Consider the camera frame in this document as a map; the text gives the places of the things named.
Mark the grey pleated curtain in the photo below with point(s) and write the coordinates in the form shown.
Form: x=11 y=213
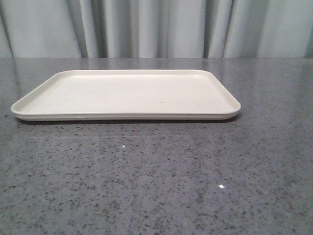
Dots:
x=156 y=28

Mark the cream rectangular plastic tray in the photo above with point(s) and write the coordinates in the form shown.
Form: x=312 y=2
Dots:
x=128 y=94

